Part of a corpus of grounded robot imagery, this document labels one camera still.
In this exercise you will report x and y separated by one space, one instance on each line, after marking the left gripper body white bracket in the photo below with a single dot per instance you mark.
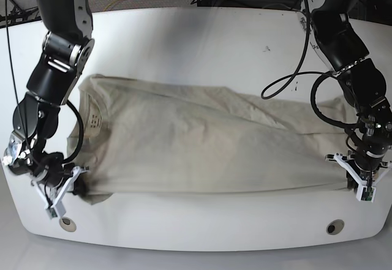
367 169

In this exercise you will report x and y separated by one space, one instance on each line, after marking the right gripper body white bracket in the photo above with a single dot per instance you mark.
53 179

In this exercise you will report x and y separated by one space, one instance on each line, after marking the beige grey T-shirt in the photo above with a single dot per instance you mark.
160 138

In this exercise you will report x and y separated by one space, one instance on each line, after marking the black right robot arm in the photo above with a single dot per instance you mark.
65 51

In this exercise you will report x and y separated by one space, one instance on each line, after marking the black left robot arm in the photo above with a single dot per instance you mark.
364 88

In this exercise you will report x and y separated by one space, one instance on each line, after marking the red tape rectangle marking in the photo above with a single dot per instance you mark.
295 87

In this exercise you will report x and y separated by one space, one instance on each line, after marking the black tripod stand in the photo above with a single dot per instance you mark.
13 13

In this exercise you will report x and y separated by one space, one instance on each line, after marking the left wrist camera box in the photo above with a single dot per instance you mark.
365 193

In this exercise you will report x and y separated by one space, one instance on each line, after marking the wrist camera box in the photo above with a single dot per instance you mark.
55 211
365 193

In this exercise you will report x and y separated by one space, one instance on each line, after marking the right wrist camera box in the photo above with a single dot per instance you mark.
55 211

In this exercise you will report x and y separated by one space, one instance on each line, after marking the left table cable grommet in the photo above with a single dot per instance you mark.
67 224

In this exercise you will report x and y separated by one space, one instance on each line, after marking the table cable grommet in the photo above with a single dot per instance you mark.
67 224
335 227

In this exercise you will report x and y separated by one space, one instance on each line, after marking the right table cable grommet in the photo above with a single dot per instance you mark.
335 227

